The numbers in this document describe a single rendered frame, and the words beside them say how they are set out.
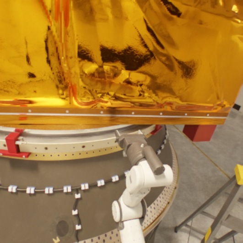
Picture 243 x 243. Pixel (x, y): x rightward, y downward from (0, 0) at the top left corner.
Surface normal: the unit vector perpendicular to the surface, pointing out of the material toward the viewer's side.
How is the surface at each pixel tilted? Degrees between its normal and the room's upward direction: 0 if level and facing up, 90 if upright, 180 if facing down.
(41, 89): 94
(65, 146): 90
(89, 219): 62
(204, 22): 98
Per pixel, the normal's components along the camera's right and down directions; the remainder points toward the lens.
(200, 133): 0.23, 0.47
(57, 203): 0.25, 0.00
